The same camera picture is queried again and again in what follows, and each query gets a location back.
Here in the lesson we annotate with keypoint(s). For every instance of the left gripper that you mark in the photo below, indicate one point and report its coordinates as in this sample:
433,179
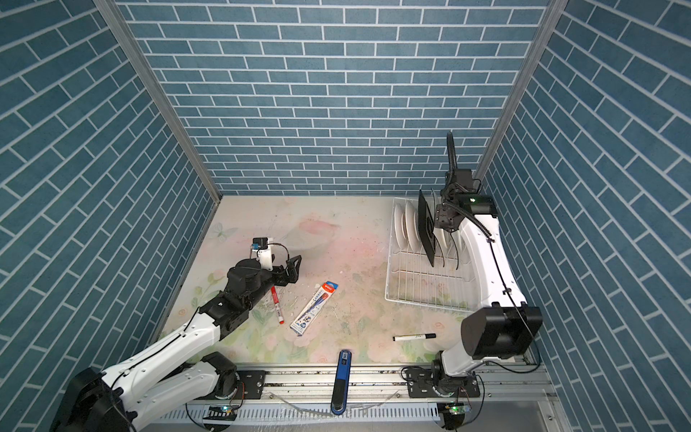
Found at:
292,274

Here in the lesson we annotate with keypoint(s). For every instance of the white square plate black rim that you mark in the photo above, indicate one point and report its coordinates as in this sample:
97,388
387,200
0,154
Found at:
451,152

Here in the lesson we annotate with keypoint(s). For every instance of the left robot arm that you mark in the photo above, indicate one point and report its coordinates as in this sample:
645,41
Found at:
162,345

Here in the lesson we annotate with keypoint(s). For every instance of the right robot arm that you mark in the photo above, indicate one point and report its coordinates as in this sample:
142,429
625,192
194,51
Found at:
504,325

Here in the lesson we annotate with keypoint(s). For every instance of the red marker pen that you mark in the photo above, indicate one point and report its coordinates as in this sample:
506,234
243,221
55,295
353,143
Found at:
277,305

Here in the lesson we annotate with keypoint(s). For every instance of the pen package red blue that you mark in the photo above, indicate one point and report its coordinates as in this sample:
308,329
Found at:
313,307

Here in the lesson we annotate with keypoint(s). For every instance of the white round plate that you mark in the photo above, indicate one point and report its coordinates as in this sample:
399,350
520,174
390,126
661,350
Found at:
411,227
399,227

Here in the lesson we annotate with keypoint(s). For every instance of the blue black handheld device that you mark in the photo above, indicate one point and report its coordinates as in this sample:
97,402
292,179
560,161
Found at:
338,403

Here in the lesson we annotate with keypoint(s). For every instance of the black white marker pen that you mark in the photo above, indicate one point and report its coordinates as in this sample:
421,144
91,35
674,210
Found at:
412,337

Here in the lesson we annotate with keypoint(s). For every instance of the left circuit board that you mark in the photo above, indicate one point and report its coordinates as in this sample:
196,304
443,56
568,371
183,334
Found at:
220,413

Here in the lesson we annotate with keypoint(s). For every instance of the circuit board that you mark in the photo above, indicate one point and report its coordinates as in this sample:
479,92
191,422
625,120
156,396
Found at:
220,413
456,409

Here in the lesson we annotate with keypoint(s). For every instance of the right circuit board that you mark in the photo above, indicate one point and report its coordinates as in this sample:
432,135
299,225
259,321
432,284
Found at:
456,409

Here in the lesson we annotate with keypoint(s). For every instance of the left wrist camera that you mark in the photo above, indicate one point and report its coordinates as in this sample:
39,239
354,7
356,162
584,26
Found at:
263,250

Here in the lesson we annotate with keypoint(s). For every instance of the white wire dish rack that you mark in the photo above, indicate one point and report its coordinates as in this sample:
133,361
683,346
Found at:
450,285

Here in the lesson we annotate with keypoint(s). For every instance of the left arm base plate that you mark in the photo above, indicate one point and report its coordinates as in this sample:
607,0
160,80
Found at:
241,385

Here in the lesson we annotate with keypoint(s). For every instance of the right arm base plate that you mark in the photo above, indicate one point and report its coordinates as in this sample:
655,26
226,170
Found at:
425,383

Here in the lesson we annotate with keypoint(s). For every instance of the white cable duct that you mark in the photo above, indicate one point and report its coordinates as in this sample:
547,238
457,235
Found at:
282,414

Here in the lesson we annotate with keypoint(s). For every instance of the aluminium rail frame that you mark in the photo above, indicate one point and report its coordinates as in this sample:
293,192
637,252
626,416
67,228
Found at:
284,396

